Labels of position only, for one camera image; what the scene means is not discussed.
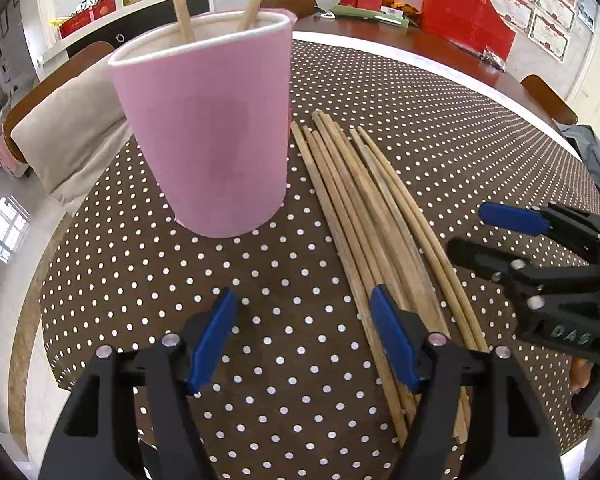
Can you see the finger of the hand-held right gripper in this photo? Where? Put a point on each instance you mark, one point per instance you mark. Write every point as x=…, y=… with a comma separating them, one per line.
x=480, y=255
x=510, y=217

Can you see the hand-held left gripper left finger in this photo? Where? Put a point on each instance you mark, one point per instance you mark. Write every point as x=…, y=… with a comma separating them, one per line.
x=215, y=340

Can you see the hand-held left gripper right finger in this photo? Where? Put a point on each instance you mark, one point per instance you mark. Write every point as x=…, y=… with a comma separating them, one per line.
x=392, y=335

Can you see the pink paper cup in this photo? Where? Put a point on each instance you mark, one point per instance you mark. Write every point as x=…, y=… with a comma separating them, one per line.
x=205, y=135

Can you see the person's right hand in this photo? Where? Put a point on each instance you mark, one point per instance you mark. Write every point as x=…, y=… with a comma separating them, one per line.
x=580, y=375

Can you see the grey jacket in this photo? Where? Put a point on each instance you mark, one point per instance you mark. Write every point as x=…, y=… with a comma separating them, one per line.
x=592, y=155

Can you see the brown wooden chair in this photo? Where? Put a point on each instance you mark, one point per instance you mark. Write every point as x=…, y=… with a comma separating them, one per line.
x=300, y=2
x=550, y=97

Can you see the red gift bag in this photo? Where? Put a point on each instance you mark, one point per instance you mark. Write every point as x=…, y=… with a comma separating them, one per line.
x=460, y=20

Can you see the orange snack packets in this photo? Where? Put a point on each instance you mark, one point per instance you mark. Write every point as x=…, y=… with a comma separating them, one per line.
x=400, y=7

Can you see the green tray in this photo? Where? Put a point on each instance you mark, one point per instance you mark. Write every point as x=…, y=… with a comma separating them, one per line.
x=370, y=15

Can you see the beige chair cushion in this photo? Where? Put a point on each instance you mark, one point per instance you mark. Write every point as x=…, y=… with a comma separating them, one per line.
x=70, y=125

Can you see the white black sideboard cabinet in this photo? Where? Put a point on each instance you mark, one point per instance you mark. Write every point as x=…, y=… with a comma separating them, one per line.
x=145, y=25

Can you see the red gift box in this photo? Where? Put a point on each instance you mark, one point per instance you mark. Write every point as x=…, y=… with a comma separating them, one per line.
x=75, y=22

